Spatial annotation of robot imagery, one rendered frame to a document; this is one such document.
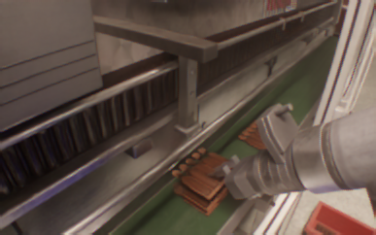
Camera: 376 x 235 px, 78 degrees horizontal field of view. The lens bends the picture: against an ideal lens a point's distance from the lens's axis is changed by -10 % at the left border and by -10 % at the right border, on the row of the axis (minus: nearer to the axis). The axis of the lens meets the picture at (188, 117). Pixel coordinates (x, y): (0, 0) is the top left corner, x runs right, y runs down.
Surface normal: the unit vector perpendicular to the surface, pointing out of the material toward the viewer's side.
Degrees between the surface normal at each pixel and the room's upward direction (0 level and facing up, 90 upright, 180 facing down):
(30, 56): 90
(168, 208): 2
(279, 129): 45
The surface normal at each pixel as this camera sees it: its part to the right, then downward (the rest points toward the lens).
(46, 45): 0.77, 0.36
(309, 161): -0.82, -0.02
